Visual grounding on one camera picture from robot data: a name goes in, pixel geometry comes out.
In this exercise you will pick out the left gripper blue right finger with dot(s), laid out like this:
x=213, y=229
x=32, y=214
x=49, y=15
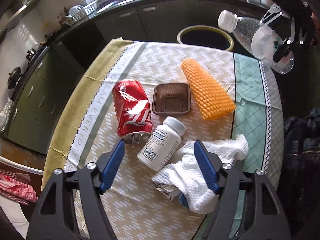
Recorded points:
x=209, y=164

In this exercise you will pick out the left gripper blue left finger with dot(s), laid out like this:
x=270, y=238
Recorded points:
x=109, y=164

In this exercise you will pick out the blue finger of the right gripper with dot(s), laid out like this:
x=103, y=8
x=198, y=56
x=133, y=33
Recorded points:
x=283, y=50

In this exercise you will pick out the clear plastic water bottle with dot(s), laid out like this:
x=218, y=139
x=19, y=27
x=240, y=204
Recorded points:
x=258, y=39

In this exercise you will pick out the white paper towel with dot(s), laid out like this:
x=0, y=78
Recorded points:
x=184, y=173

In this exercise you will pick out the blue silver snack wrapper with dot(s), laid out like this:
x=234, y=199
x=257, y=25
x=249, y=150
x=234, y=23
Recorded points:
x=171, y=192

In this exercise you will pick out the white pill bottle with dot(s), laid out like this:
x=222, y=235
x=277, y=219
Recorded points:
x=162, y=144

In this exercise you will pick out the red cola can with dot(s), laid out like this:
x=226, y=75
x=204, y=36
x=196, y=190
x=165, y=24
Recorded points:
x=133, y=111

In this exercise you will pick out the orange foam net sleeve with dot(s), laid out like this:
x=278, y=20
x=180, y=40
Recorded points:
x=213, y=101

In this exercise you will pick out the brown plastic tray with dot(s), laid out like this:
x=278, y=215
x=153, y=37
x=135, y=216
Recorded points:
x=171, y=99

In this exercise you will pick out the yellow rimmed trash bin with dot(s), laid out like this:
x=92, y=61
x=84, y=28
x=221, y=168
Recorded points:
x=206, y=36

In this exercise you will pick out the patterned tablecloth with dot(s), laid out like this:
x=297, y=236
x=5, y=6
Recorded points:
x=88, y=128

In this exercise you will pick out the red checkered apron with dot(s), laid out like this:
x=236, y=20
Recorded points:
x=16, y=187

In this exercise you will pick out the black wok on stove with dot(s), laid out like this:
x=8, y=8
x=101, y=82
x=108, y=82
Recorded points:
x=14, y=77

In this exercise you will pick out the white dish rack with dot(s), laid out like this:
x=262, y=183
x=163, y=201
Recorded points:
x=77, y=12

